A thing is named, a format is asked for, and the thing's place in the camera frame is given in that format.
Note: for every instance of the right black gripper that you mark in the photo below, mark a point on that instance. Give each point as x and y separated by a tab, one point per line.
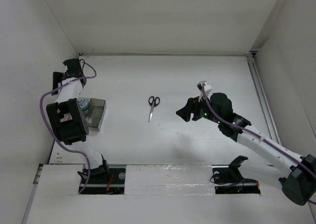
192	106

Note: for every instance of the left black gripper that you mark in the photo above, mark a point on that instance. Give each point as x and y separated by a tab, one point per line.
58	76

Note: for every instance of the black handled scissors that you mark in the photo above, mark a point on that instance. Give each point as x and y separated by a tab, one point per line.
153	102

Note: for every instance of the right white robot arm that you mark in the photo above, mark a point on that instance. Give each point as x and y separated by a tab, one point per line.
297	174

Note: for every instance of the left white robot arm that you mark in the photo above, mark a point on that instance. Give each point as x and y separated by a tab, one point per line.
66	121

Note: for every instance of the grey smoked plastic container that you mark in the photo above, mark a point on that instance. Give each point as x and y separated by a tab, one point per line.
96	113

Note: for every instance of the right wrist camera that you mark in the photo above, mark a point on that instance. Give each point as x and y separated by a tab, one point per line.
204	88

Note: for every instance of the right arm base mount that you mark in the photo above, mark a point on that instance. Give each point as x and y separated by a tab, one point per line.
227	179

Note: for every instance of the aluminium rail right edge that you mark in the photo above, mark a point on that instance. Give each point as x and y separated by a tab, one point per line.
262	97

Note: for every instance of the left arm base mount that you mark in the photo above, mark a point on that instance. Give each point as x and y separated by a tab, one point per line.
112	184

